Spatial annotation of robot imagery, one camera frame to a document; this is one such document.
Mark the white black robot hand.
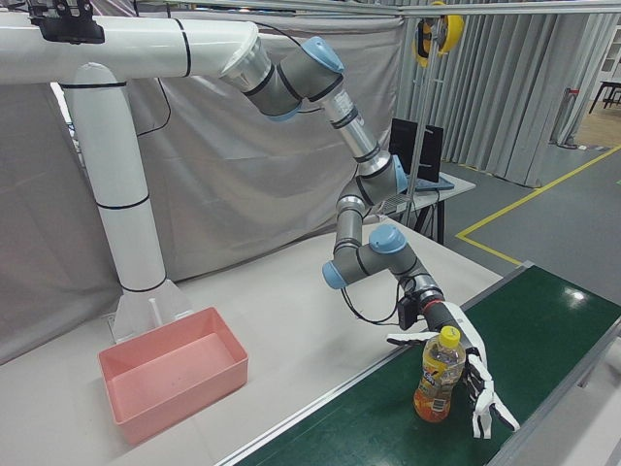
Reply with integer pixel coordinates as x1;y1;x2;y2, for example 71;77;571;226
386;300;521;440

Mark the orange juice bottle yellow cap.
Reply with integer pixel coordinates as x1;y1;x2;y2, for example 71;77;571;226
412;325;468;422

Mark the pink plastic basket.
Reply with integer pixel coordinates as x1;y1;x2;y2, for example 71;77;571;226
97;306;250;446

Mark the grey side table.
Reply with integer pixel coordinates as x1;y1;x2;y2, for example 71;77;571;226
376;172;478;245

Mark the blue flat keyboard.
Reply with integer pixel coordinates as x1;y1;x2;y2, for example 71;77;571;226
414;177;455;192

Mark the black upright monitor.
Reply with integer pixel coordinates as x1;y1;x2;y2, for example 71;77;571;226
416;126;444;183
389;117;419;179

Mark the grey pleated curtain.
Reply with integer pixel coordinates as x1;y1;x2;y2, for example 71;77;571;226
401;10;621;189

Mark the grey fabric backdrop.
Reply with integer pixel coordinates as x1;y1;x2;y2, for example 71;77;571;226
0;0;407;366

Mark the dark wooden table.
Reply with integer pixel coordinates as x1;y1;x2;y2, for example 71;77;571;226
588;80;621;116

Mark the white tubular robot stand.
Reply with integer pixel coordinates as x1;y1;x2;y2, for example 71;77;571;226
0;14;261;344

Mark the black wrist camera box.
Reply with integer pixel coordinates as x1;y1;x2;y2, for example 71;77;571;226
398;290;421;332

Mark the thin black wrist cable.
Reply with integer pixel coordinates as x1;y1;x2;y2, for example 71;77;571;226
341;276;407;327

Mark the green belt conveyor aluminium frame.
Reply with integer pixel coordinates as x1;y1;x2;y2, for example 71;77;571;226
212;260;621;466

